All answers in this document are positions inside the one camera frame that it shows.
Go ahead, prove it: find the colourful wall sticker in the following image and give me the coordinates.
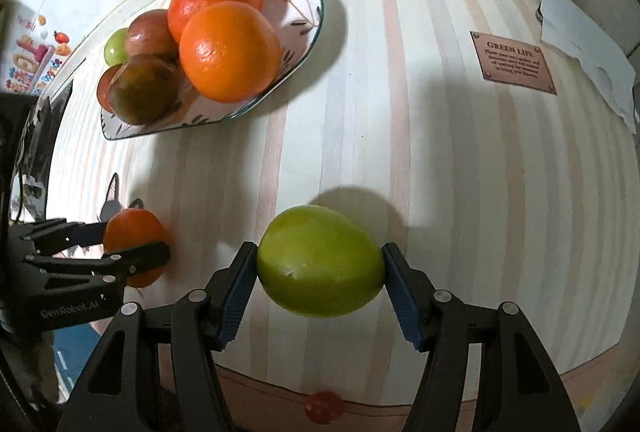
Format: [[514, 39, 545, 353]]
[[0, 12, 73, 95]]

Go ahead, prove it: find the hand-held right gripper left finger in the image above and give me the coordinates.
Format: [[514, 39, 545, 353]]
[[55, 241, 261, 432]]

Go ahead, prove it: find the striped cat print table mat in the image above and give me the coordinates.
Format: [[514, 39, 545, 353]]
[[47, 0, 626, 432]]

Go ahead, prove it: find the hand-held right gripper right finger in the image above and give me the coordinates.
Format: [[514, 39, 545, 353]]
[[381, 243, 583, 432]]

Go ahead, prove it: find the red cherry tomato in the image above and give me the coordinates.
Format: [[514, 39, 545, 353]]
[[303, 391, 344, 424]]

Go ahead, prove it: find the white paper tissue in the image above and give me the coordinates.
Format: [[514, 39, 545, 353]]
[[539, 0, 638, 135]]

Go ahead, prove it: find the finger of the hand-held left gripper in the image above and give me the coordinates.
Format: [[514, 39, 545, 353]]
[[10, 218, 109, 259], [27, 240, 172, 287]]

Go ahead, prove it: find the dark red green tomato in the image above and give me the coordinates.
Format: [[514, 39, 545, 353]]
[[96, 66, 121, 113], [108, 54, 187, 125], [124, 9, 180, 62]]

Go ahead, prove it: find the brown label patch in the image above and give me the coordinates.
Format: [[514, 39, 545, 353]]
[[470, 30, 557, 96]]

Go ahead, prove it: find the blue kitchen cabinet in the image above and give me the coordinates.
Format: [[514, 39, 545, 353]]
[[50, 327, 101, 408]]

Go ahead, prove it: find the large orange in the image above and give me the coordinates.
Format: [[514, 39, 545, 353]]
[[102, 208, 171, 289]]

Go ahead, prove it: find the green apple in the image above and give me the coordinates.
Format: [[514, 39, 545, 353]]
[[104, 28, 130, 66], [256, 205, 386, 318]]

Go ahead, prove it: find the patterned oval ceramic plate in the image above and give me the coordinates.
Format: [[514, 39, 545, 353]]
[[99, 0, 325, 141]]

